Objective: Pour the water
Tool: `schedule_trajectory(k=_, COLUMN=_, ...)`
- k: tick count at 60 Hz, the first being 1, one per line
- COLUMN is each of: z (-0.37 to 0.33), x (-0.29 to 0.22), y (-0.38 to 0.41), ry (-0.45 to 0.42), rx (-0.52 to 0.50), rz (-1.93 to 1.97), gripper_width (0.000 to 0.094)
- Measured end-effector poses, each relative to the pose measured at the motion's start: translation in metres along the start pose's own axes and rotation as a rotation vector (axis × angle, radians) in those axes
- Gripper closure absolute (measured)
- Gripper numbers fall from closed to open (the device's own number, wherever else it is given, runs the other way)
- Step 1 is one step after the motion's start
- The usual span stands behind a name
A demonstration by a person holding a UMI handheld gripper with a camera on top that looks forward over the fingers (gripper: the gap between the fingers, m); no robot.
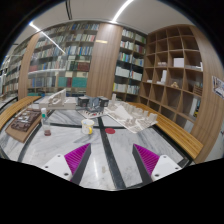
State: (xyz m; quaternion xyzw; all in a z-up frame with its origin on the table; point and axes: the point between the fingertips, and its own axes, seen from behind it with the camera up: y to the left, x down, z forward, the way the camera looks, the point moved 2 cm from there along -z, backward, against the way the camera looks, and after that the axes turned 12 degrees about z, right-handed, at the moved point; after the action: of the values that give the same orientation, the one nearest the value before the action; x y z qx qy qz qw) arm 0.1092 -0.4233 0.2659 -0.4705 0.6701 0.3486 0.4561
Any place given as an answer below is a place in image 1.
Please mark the bookshelf with books centre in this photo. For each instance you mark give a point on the bookshelf with books centre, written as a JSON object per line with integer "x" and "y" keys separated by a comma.
{"x": 129, "y": 65}

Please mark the white architectural model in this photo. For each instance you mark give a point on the white architectural model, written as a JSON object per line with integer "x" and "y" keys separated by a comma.
{"x": 132, "y": 118}
{"x": 58, "y": 100}

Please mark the dark cube model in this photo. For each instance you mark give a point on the dark cube model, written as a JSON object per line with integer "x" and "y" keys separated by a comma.
{"x": 93, "y": 103}

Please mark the wooden bench left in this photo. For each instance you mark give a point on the wooden bench left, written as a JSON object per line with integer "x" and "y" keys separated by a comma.
{"x": 6, "y": 115}

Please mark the bookshelf with books left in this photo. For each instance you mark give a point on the bookshelf with books left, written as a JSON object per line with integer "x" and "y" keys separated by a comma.
{"x": 62, "y": 59}

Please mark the brown architectural model board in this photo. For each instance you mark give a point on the brown architectural model board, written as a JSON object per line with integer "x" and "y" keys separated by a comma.
{"x": 22, "y": 126}

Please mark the wooden bench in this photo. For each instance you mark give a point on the wooden bench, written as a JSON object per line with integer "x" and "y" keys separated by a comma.
{"x": 184, "y": 139}
{"x": 6, "y": 115}

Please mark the white box on shelf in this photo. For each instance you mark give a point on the white box on shelf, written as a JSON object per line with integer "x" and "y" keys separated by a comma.
{"x": 178, "y": 62}

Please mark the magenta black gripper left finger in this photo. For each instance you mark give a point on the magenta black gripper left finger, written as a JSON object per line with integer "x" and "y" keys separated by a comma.
{"x": 71, "y": 166}

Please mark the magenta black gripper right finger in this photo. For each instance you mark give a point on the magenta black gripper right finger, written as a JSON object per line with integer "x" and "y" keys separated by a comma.
{"x": 151, "y": 166}

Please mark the wooden bench right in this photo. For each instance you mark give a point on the wooden bench right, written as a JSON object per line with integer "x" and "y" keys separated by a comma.
{"x": 184, "y": 139}

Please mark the white architectural model left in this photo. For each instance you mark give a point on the white architectural model left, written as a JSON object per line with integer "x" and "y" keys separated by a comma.
{"x": 58, "y": 100}

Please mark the white architectural model right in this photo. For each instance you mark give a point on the white architectural model right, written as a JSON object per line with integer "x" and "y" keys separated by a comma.
{"x": 132, "y": 118}

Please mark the bookshelf with books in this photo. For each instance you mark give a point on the bookshelf with books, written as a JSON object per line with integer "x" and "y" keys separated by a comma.
{"x": 129, "y": 65}
{"x": 62, "y": 59}

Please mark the red round coaster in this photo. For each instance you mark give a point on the red round coaster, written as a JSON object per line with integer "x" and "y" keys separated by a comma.
{"x": 109, "y": 131}

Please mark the wooden cubby shelf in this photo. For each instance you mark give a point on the wooden cubby shelf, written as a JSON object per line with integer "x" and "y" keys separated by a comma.
{"x": 174, "y": 92}

